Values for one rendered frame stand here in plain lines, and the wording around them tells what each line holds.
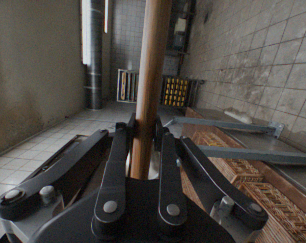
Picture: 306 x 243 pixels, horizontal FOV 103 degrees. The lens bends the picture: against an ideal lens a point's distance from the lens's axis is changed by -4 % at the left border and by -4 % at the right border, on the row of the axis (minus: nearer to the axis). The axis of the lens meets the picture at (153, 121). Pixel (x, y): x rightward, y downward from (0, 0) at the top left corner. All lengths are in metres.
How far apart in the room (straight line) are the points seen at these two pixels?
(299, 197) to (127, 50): 5.14
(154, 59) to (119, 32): 5.24
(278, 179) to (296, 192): 0.07
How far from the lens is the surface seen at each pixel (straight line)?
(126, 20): 5.47
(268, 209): 0.68
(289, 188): 0.80
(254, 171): 0.85
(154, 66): 0.17
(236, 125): 1.30
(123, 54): 5.25
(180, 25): 4.78
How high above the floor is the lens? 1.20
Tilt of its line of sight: 5 degrees down
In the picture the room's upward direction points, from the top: 84 degrees counter-clockwise
